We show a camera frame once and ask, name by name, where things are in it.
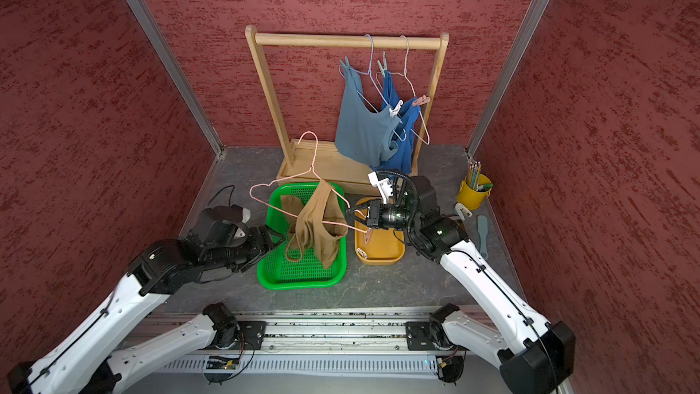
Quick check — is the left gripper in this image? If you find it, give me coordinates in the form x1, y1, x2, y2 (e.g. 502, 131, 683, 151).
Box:
202, 223, 286, 271

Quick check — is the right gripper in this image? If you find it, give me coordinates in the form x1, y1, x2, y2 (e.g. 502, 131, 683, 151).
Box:
345, 198, 420, 228

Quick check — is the brown tank top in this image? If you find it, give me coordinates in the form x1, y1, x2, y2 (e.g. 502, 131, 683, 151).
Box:
281, 181, 348, 269

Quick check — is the pink wire hanger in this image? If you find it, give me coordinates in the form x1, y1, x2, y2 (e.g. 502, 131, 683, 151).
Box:
249, 131, 372, 235

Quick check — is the blue wire hanger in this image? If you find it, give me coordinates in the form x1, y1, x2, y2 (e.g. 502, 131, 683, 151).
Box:
338, 34, 408, 142

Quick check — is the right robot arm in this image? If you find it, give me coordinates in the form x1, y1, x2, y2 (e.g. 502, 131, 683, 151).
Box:
346, 170, 576, 393

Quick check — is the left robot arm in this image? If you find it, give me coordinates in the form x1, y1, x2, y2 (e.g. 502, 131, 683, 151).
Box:
7, 205, 285, 393

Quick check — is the grey-blue tank top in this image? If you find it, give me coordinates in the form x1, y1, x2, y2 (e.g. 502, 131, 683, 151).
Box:
335, 68, 398, 167

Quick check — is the royal blue tank top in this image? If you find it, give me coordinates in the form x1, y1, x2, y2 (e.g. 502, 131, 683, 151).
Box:
374, 70, 422, 174

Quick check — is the yellow plastic tray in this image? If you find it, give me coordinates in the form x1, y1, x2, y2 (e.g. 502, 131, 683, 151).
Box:
355, 223, 406, 266

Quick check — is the green plastic basket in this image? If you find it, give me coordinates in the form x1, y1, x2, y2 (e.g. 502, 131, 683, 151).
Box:
256, 182, 347, 291

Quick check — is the wooden clothes rack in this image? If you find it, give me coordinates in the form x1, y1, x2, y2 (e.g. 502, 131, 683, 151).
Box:
245, 25, 450, 196

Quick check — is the yellow pencil cup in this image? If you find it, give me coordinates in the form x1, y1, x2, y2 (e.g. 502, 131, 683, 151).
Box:
457, 160, 494, 211

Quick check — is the grey-blue spatula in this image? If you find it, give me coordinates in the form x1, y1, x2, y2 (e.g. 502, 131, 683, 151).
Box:
477, 215, 489, 260

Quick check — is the teal clothespin middle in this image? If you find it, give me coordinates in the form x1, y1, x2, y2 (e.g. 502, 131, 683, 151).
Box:
377, 52, 388, 77

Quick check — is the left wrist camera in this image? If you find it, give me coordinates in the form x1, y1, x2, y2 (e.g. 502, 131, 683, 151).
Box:
187, 204, 251, 247

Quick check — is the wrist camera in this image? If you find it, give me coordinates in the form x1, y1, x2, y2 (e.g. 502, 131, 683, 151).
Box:
187, 204, 251, 247
367, 171, 395, 204

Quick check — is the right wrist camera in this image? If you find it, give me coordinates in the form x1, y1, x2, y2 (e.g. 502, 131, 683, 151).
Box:
367, 171, 395, 204

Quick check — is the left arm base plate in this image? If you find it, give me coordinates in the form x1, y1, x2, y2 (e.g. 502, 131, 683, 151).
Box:
204, 321, 267, 352

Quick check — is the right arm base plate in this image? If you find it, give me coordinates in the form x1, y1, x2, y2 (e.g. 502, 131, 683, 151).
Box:
405, 321, 479, 351

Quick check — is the white wire hanger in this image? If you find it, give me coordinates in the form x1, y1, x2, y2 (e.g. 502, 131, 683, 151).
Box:
382, 35, 431, 146

